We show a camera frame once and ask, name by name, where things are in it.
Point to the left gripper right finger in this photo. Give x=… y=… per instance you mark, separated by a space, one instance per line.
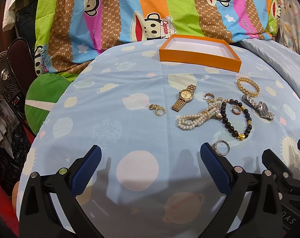
x=263 y=215

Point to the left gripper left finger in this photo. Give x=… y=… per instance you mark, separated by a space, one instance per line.
x=38 y=216

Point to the silver wrist watch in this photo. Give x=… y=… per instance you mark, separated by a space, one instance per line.
x=261 y=107

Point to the gold braided bangle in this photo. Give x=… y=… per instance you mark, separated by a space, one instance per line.
x=248 y=87

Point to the gold wrist watch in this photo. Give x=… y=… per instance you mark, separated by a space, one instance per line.
x=185 y=95

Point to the gold hoop earring pair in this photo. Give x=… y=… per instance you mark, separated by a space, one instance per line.
x=159 y=110

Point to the rose gold hoop earring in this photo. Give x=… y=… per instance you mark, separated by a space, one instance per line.
x=236 y=110

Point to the pale blue pillow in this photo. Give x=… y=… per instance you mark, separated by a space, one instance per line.
x=282 y=59

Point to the grey floral fabric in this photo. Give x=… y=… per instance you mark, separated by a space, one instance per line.
x=289 y=29

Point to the green round cushion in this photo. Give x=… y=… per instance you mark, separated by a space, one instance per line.
x=43 y=94

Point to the orange shallow tray box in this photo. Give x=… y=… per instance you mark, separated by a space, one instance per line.
x=203 y=51

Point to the light blue planet bedsheet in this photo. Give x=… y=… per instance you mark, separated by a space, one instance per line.
x=151 y=181

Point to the black electric fan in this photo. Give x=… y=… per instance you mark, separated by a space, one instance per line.
x=8 y=83

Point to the colourful monkey print quilt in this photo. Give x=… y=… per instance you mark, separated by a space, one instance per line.
x=71 y=33

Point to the hanging clothes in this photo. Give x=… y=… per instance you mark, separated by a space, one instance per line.
x=17 y=20

